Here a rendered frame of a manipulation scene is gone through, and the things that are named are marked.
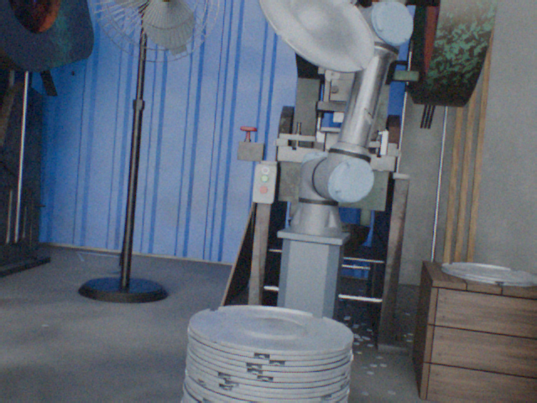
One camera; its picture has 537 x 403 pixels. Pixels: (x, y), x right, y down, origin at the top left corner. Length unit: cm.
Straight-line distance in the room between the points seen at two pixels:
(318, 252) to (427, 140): 209
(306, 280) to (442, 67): 97
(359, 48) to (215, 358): 74
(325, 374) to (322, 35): 69
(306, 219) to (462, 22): 90
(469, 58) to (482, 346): 98
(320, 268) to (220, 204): 202
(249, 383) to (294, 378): 7
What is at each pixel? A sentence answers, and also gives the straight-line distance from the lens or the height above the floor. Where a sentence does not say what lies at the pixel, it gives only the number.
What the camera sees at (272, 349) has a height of 36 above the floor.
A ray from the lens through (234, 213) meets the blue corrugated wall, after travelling 376.
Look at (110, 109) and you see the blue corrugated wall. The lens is 395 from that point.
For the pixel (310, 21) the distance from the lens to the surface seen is 138.
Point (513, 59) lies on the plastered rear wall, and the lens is 391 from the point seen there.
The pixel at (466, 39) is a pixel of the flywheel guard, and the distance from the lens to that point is 232.
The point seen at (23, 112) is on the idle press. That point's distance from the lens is 330.
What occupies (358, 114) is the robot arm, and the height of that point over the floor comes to 79.
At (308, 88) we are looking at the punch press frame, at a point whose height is 96.
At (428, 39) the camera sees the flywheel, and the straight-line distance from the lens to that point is 294.
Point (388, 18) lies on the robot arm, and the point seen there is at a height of 103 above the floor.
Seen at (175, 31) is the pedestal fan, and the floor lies 115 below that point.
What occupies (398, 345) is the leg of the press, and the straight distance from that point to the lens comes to 239.
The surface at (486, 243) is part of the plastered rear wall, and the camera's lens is 386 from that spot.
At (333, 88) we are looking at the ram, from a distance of 248.
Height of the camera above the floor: 65
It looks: 4 degrees down
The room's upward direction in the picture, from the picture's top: 5 degrees clockwise
